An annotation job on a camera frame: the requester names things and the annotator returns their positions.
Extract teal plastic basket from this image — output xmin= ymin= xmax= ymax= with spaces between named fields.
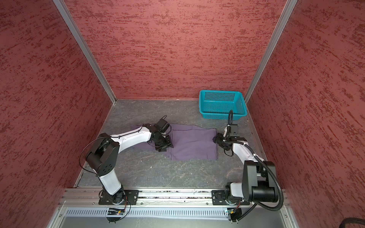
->
xmin=199 ymin=90 xmax=247 ymax=120

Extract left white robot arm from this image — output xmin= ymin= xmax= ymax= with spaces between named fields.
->
xmin=85 ymin=122 xmax=173 ymax=205

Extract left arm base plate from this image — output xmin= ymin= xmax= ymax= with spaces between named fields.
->
xmin=98 ymin=189 xmax=139 ymax=206

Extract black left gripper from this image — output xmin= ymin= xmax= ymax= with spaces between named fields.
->
xmin=152 ymin=134 xmax=174 ymax=152

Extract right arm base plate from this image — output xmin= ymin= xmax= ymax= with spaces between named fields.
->
xmin=212 ymin=190 xmax=250 ymax=206

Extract connector board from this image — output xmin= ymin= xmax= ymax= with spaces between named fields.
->
xmin=227 ymin=208 xmax=242 ymax=223
xmin=106 ymin=208 xmax=125 ymax=223

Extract left connector board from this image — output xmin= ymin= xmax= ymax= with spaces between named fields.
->
xmin=106 ymin=208 xmax=125 ymax=223

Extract aluminium corner post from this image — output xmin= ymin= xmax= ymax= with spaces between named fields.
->
xmin=244 ymin=0 xmax=298 ymax=103
xmin=53 ymin=0 xmax=117 ymax=105

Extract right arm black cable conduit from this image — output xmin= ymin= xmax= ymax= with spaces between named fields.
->
xmin=226 ymin=109 xmax=285 ymax=212

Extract purple trousers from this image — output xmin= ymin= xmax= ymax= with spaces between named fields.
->
xmin=136 ymin=123 xmax=219 ymax=161

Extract front aluminium rail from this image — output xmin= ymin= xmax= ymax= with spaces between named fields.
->
xmin=56 ymin=187 xmax=290 ymax=207

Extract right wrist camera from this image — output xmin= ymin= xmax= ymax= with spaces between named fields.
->
xmin=223 ymin=124 xmax=240 ymax=138

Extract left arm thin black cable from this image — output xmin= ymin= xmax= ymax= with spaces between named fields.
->
xmin=78 ymin=125 xmax=146 ymax=173

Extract left aluminium corner post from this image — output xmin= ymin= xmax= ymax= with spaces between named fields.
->
xmin=53 ymin=0 xmax=117 ymax=105

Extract slotted cable duct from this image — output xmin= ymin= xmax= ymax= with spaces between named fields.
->
xmin=65 ymin=207 xmax=227 ymax=220

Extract right aluminium corner post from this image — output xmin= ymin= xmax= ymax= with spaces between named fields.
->
xmin=244 ymin=0 xmax=298 ymax=103

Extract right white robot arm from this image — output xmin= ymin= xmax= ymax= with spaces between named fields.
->
xmin=213 ymin=133 xmax=282 ymax=205

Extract right connector board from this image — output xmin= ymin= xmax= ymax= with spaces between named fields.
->
xmin=227 ymin=208 xmax=242 ymax=223

